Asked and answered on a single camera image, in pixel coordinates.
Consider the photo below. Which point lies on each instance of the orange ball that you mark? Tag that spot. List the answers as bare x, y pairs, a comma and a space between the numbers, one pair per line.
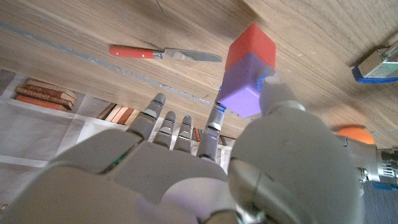
357, 133

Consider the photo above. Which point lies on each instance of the silver padlock with blue base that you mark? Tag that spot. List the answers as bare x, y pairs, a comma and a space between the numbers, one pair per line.
377, 67

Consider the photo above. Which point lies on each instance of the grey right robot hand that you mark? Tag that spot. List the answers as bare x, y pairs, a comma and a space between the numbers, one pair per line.
155, 180

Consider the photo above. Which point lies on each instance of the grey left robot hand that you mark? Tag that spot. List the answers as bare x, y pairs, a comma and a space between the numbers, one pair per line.
373, 161

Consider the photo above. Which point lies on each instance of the red magnetic block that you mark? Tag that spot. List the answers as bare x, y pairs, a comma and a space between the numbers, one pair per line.
250, 43

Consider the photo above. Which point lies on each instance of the printed bookshelf backdrop cloth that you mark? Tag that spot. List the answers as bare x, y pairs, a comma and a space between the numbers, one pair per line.
37, 130

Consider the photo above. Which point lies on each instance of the purple magnetic block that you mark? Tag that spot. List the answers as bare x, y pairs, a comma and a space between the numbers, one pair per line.
239, 90

